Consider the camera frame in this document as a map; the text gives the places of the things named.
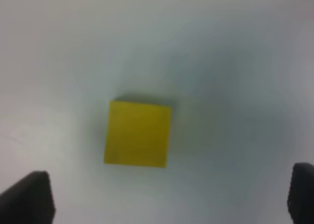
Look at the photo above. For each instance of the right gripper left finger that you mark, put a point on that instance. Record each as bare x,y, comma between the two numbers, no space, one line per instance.
28,201

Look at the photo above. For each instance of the yellow cube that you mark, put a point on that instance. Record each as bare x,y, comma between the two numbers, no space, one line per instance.
137,134

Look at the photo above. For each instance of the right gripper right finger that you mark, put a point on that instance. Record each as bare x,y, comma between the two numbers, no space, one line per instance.
301,194

